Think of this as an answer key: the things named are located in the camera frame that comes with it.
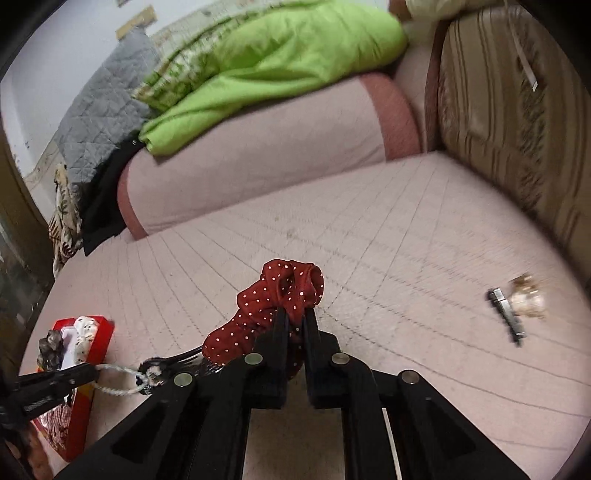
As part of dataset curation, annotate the brown striped cushion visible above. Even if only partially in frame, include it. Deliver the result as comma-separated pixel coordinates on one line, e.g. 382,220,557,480
435,4,591,260

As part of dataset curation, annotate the floral patterned cloth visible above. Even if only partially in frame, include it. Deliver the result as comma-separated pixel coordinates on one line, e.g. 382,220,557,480
47,162,85,278

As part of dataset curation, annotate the pink bolster cushion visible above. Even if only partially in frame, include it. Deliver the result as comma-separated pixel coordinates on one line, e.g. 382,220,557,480
117,73,424,241

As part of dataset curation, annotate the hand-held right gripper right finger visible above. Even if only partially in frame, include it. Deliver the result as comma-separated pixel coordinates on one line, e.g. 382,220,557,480
304,308,532,480

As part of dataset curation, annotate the grey quilted blanket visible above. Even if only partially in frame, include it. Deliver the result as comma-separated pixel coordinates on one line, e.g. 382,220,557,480
50,33,163,186

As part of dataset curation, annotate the pink quilted sofa seat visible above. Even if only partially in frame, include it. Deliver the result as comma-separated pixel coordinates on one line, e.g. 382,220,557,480
18,150,591,480

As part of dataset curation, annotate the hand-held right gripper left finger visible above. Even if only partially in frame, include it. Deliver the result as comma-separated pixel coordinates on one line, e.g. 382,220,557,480
55,307,290,480

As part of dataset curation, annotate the dark mesh hair accessory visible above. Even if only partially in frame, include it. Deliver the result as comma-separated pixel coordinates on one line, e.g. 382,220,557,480
36,329,66,371

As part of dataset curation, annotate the white braided hair tie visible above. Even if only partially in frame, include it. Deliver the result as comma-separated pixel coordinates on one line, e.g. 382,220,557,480
93,363,151,398

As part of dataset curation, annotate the green blanket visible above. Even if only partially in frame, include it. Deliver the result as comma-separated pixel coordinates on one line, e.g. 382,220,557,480
133,0,410,156

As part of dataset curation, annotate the white cherry print scrunchie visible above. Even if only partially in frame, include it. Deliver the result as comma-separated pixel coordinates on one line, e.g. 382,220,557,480
70,316,101,366

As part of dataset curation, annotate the hair clip with beige bow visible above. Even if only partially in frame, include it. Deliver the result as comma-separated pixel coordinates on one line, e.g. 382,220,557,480
487,273,549,348

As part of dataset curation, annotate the white ribbon strip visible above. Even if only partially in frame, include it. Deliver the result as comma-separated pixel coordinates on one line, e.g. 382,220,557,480
502,0,542,92

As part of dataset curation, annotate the red polka dot scrunchie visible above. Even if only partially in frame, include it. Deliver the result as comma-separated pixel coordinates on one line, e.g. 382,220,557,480
202,258,327,380

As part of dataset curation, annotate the red tray with white inside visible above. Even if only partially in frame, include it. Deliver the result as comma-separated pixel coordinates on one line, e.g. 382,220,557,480
33,315,116,463

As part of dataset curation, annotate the black cloth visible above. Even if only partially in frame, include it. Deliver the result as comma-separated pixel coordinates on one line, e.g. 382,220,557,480
82,137,145,258

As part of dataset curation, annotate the black rhinestone bow hair clip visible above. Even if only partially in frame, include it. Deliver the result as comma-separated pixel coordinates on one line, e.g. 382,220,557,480
137,349,222,396

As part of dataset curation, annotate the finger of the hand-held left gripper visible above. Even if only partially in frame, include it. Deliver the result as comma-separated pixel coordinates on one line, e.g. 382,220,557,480
0,362,100,426

